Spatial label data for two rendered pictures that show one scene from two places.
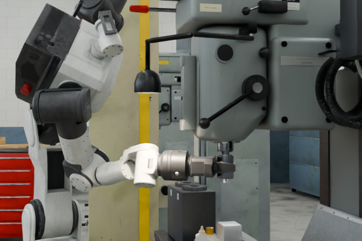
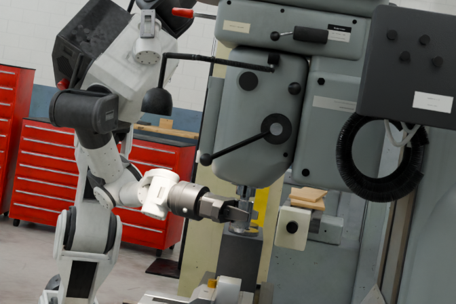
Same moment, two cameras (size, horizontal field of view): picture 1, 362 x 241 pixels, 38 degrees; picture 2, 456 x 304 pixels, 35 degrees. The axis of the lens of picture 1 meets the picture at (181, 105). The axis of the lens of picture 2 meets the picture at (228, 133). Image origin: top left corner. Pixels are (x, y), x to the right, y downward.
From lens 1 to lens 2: 0.60 m
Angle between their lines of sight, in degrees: 17
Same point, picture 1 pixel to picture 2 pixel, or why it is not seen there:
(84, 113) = (98, 123)
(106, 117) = not seen: hidden behind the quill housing
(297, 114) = (324, 169)
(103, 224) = (201, 251)
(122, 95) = not seen: hidden behind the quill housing
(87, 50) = (128, 51)
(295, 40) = (336, 79)
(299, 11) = (348, 43)
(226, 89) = (243, 124)
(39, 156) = (79, 159)
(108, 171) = (128, 192)
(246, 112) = (264, 155)
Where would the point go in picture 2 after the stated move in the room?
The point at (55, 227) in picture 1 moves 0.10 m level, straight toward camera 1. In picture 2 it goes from (85, 241) to (77, 248)
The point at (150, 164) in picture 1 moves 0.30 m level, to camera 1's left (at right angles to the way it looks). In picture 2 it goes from (160, 193) to (55, 171)
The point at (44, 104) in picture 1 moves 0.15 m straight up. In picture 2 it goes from (60, 106) to (69, 49)
